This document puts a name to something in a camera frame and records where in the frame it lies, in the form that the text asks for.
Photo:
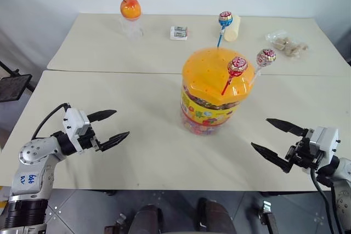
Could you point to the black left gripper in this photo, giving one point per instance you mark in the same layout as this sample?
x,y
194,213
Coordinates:
x,y
88,141

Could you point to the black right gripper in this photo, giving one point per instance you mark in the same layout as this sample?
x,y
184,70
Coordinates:
x,y
301,153

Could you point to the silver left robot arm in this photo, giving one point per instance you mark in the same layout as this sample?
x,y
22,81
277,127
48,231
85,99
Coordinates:
x,y
33,162

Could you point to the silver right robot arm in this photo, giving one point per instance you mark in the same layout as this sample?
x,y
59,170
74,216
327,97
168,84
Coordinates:
x,y
340,190

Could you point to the orange-lidded lollipop jar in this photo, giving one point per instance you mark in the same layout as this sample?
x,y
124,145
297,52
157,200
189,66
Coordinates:
x,y
214,91

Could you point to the white-stick silver red lollipop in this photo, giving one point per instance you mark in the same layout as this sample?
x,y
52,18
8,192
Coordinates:
x,y
265,58

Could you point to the red-stick red lollipop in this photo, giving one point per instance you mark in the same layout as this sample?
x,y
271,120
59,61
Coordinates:
x,y
237,67

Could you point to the blue-stick blue red lollipop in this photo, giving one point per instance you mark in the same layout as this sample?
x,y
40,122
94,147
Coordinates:
x,y
225,19

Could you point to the dark rounded shape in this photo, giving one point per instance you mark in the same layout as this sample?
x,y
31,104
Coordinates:
x,y
216,216
145,220

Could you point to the clear bag of snacks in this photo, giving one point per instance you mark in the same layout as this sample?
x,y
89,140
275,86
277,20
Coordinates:
x,y
288,45

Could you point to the clear plastic cup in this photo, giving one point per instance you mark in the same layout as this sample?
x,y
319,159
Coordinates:
x,y
133,29

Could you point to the black stand with tray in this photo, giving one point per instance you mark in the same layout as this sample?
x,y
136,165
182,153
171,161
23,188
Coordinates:
x,y
12,86

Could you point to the small white green box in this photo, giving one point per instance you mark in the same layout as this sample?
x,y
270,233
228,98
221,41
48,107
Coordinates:
x,y
178,33

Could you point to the cream cylindrical roll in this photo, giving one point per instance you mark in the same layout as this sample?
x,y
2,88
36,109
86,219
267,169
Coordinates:
x,y
233,29

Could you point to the orange red apple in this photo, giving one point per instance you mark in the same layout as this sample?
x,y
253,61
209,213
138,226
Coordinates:
x,y
130,7

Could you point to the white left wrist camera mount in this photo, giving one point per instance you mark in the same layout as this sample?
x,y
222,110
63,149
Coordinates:
x,y
75,124

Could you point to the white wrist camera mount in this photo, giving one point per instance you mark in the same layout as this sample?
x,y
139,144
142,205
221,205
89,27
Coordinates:
x,y
325,141
75,124

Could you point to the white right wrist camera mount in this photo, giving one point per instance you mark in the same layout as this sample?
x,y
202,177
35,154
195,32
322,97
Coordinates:
x,y
325,141

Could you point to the metal clamp bracket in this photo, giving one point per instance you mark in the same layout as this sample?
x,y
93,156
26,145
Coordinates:
x,y
116,224
267,216

